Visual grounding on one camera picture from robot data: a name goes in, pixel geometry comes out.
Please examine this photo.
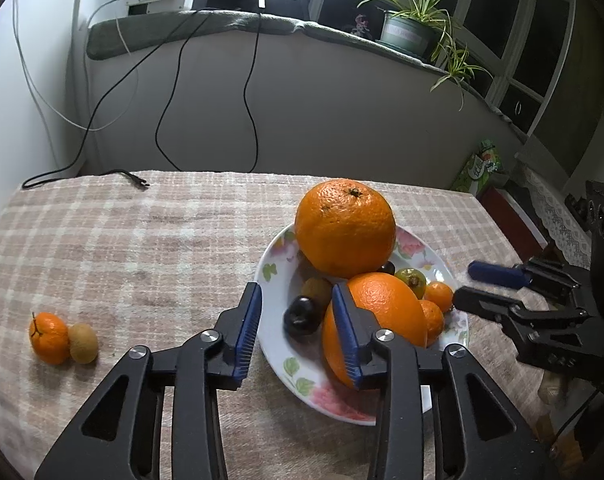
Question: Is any small mandarin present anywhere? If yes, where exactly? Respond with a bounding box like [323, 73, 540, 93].
[422, 281, 454, 313]

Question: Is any small orange kumquat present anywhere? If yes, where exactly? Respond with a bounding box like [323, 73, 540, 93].
[420, 299, 445, 346]

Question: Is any green round fruit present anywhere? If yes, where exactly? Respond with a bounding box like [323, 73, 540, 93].
[394, 268, 428, 300]

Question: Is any small brown longan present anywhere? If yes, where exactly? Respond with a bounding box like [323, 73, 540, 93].
[68, 323, 99, 364]

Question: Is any large oval orange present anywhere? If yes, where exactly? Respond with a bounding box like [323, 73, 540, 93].
[321, 272, 428, 388]

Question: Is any dark plum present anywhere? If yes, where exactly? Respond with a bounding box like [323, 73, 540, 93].
[379, 261, 395, 275]
[283, 296, 323, 337]

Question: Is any mandarin with stem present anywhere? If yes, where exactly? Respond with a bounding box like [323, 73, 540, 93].
[28, 312, 70, 365]

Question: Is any large round orange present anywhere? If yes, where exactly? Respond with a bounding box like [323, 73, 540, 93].
[294, 179, 396, 278]

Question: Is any red box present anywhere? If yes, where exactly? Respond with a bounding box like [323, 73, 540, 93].
[480, 181, 557, 261]

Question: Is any lace white cloth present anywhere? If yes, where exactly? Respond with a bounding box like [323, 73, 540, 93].
[517, 165, 592, 269]

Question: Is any green snack bag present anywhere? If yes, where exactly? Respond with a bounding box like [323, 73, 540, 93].
[451, 139, 504, 197]

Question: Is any floral white plate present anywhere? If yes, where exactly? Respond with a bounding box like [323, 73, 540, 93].
[254, 223, 470, 427]

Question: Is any potted spider plant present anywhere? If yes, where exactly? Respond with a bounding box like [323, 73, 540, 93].
[357, 0, 488, 92]

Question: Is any grey sill cloth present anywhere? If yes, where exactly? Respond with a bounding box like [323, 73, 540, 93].
[84, 10, 510, 122]

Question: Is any black cable on table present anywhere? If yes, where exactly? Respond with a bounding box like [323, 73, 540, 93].
[20, 8, 213, 191]

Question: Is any black hanging cable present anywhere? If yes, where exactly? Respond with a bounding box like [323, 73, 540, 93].
[153, 12, 213, 172]

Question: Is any ring light cable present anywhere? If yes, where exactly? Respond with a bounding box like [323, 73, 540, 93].
[241, 0, 301, 175]

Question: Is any white cable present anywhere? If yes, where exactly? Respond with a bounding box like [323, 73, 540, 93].
[11, 0, 144, 134]

